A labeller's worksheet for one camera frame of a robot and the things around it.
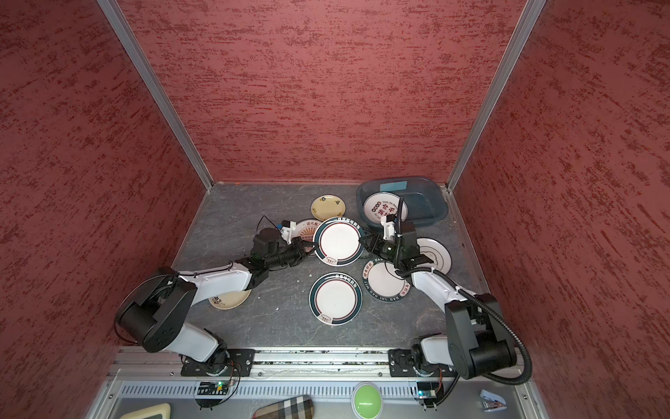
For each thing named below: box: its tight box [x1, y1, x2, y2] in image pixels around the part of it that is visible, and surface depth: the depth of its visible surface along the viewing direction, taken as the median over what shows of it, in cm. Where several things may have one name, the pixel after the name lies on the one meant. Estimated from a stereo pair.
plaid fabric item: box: [252, 395, 315, 419], surface depth 66 cm
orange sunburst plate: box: [291, 219, 323, 242], surface depth 108 cm
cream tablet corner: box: [119, 402, 171, 419], surface depth 67 cm
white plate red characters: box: [362, 192, 409, 225], surface depth 116 cm
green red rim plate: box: [307, 271, 363, 327], surface depth 88 cm
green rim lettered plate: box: [362, 257, 411, 303], surface depth 91 cm
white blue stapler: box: [478, 389, 508, 413], surface depth 69 cm
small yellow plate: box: [310, 193, 347, 221], surface depth 115 cm
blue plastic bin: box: [356, 176, 449, 227], surface depth 116 cm
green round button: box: [354, 384, 382, 419], surface depth 69 cm
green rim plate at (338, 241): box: [312, 216, 365, 268], surface depth 89 cm
